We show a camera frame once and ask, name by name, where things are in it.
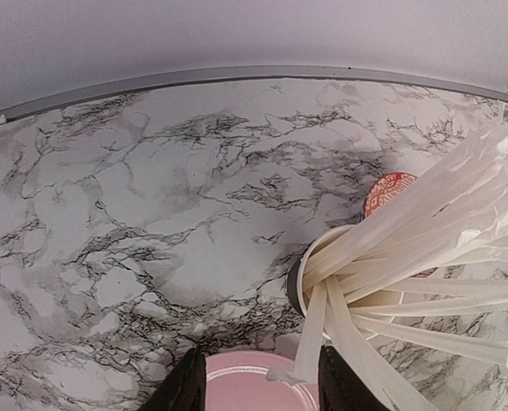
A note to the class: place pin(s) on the black cup holding straws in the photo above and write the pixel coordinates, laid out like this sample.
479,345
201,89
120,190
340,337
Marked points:
294,279

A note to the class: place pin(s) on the pink plate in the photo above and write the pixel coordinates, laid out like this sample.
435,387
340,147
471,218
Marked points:
236,381

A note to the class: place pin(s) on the single straw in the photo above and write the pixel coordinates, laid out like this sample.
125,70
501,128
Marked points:
305,369

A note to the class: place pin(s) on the red patterned bowl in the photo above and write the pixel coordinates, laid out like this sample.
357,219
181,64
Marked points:
385,189

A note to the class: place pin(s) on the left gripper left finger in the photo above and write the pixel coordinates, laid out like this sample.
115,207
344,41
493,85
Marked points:
184,388

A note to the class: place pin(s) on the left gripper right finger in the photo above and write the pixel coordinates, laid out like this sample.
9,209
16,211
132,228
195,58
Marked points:
340,389

